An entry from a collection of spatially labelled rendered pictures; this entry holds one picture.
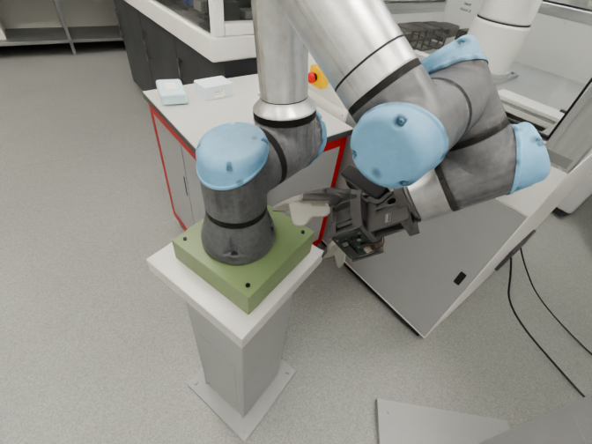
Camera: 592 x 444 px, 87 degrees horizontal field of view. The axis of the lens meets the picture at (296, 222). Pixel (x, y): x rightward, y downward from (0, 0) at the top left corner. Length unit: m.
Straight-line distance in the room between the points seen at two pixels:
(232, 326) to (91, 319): 1.09
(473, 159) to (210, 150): 0.36
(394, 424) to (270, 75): 1.23
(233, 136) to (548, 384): 1.68
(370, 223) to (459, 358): 1.29
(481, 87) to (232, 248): 0.46
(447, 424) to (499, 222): 0.79
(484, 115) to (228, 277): 0.47
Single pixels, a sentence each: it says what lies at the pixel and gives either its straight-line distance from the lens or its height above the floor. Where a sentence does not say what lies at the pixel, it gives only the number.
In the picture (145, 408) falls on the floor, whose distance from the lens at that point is 1.41.
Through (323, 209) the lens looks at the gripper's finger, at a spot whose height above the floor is 1.00.
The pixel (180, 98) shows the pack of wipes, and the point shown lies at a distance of 1.33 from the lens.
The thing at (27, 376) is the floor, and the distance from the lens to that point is 1.62.
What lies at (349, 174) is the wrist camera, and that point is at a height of 1.01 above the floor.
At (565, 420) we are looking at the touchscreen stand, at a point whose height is 0.59.
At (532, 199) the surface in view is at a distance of 1.04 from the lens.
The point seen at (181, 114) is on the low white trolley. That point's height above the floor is 0.76.
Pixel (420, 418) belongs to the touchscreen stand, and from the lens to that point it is 1.45.
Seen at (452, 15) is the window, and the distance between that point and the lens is 1.08.
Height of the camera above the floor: 1.31
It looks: 44 degrees down
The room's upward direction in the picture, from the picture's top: 9 degrees clockwise
